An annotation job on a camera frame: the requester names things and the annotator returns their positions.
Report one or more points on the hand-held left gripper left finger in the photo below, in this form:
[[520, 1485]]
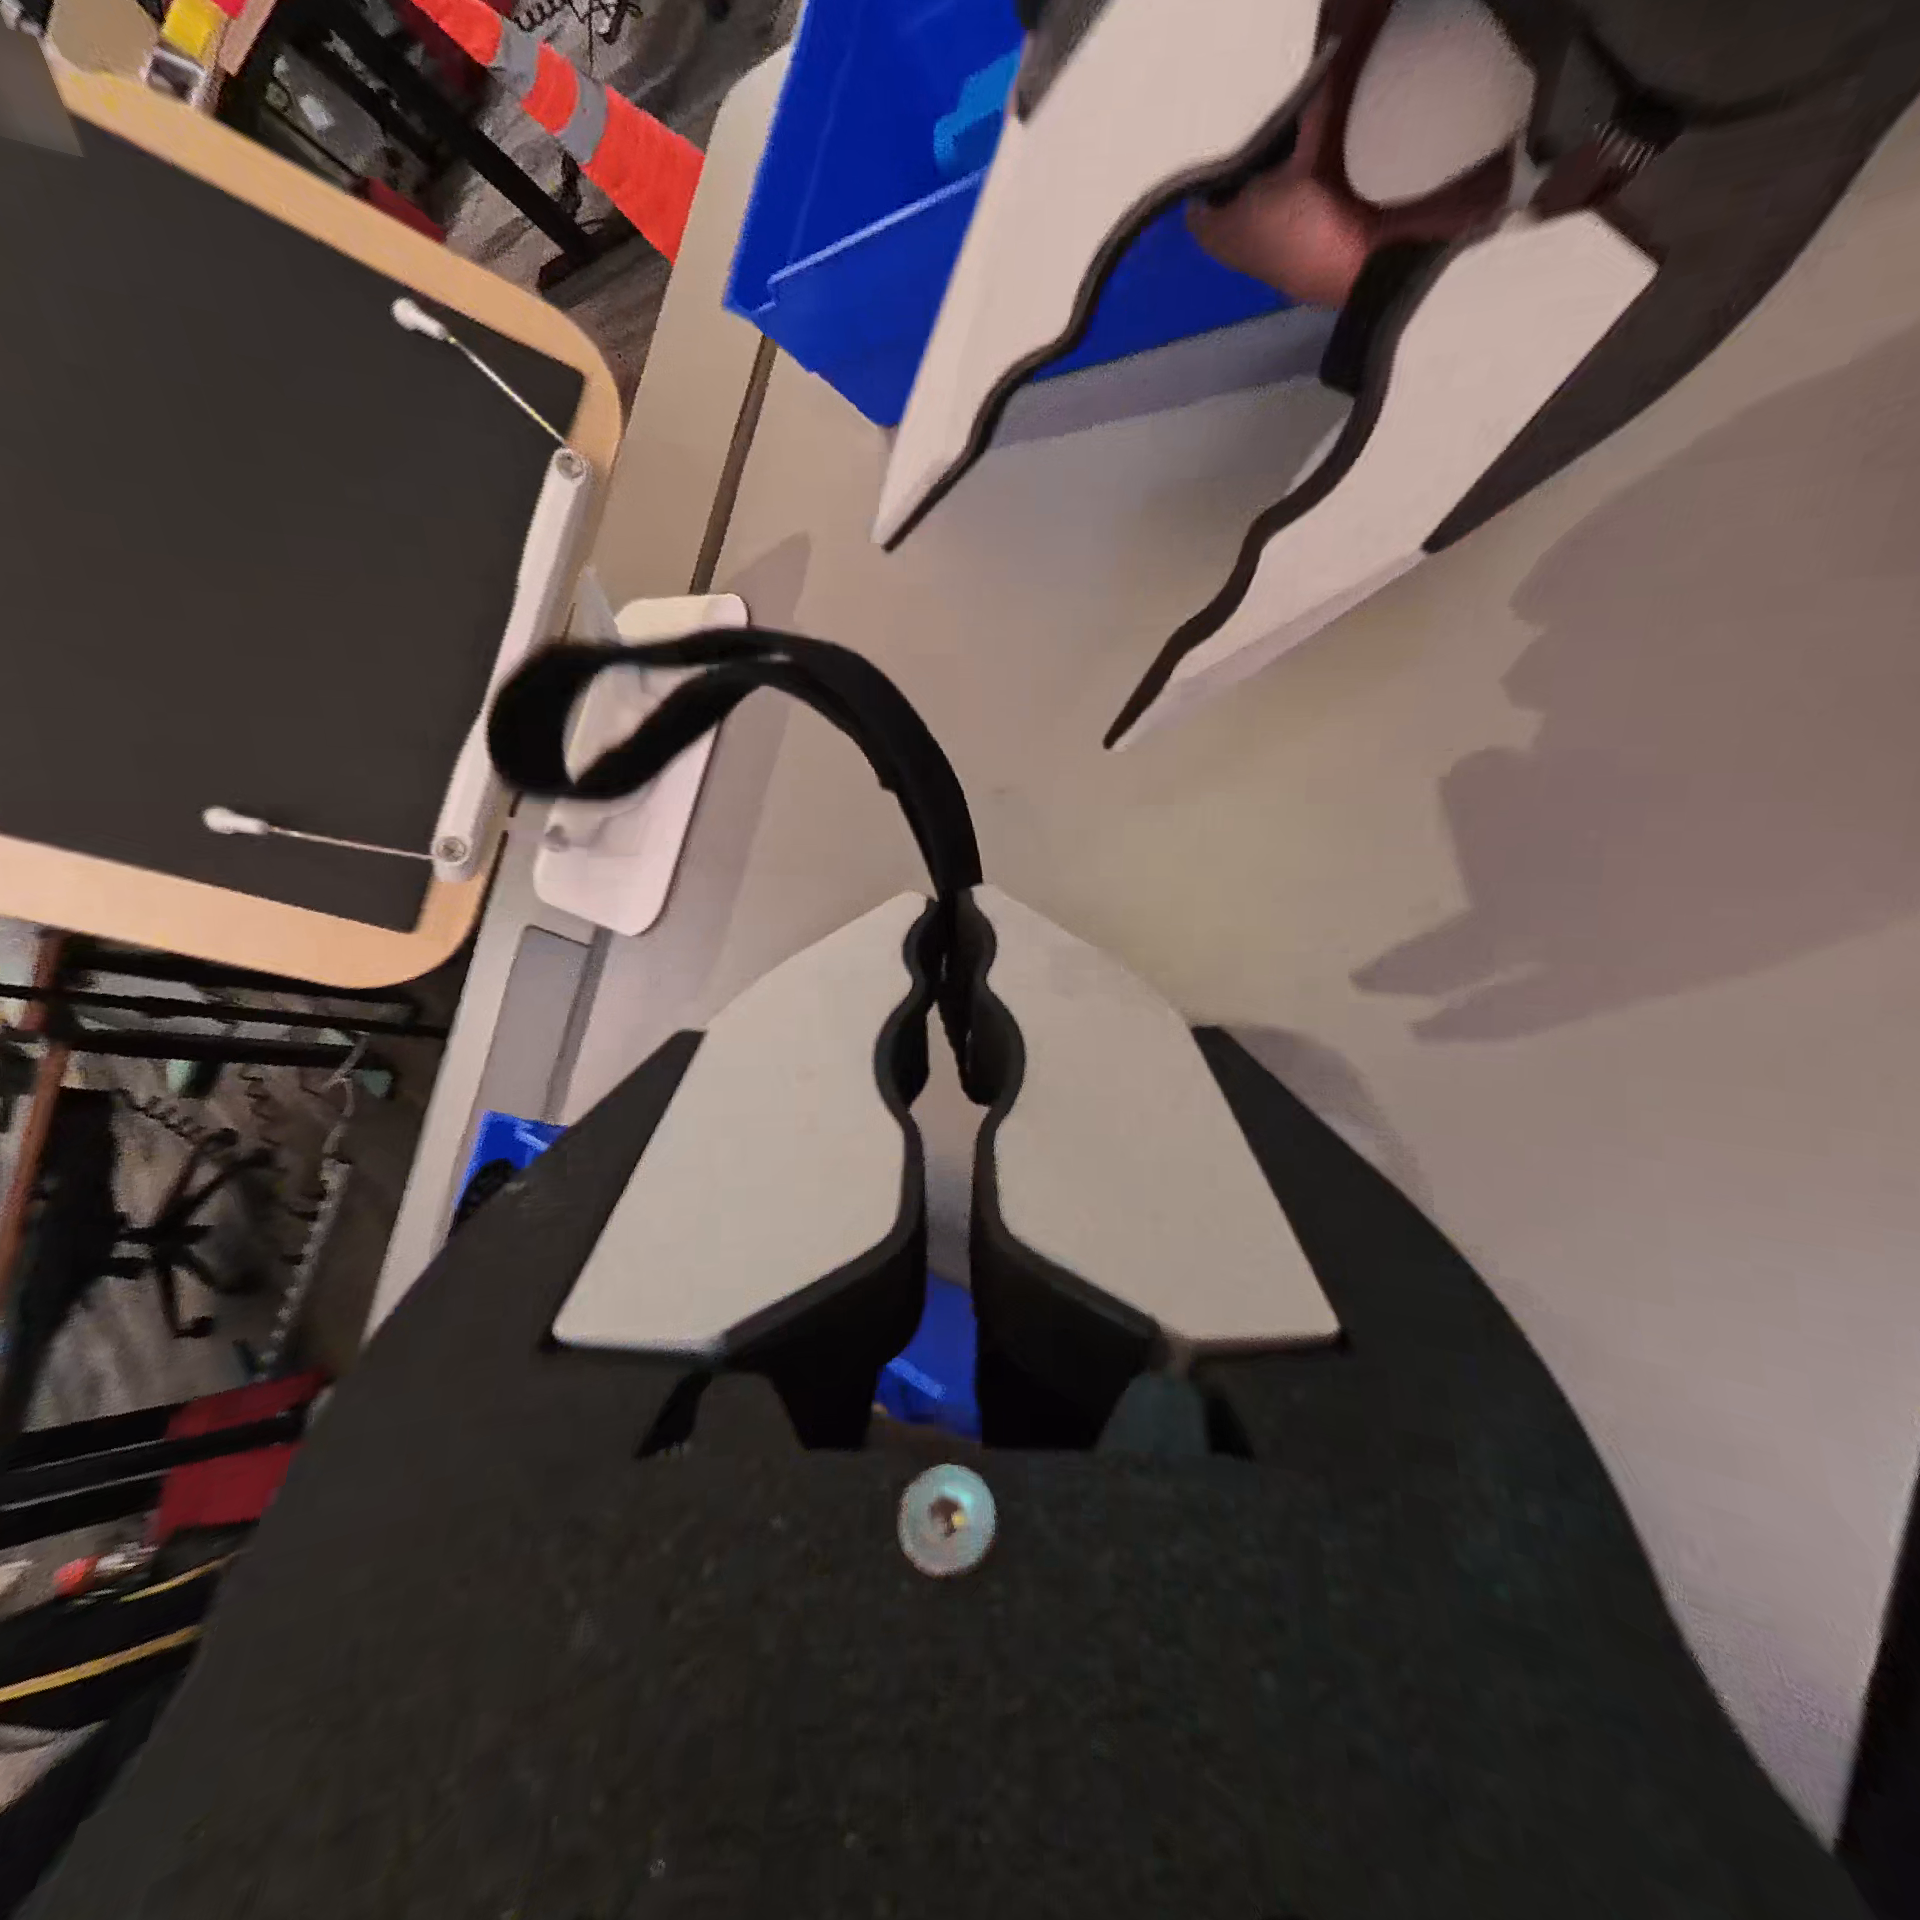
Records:
[[734, 1184]]

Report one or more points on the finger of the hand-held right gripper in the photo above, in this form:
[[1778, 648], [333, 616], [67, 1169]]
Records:
[[1500, 375], [1110, 165]]

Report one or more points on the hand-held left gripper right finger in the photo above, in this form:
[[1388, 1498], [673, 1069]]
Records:
[[1155, 1184]]

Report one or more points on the blue plastic bin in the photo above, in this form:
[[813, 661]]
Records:
[[510, 1148], [854, 151]]

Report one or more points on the black cylinder tube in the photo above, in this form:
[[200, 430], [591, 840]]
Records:
[[900, 735]]

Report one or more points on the person's right hand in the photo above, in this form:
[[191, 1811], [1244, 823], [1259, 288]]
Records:
[[1275, 248]]

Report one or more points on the orange traffic cone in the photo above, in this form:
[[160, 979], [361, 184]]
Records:
[[631, 151]]

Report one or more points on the red bag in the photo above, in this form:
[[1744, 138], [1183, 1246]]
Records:
[[240, 1448]]

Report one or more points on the black office chair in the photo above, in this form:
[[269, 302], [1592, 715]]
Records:
[[164, 1215]]

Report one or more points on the wood-rimmed black tablet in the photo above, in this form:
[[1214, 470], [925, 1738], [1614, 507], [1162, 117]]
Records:
[[225, 524]]

